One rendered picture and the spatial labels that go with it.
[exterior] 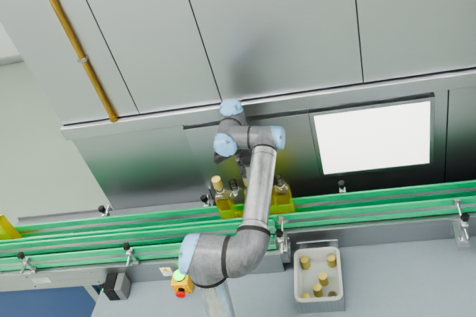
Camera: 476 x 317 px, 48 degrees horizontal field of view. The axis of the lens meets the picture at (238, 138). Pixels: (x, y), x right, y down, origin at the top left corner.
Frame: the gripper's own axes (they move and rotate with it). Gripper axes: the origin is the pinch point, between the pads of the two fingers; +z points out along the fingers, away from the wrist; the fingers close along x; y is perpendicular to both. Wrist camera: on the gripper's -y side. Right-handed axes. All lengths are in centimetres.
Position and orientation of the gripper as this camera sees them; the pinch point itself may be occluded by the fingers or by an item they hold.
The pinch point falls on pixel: (246, 177)
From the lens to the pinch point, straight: 197.2
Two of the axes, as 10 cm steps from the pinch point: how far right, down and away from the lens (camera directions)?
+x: 0.6, -6.9, 7.3
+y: 9.7, -1.3, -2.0
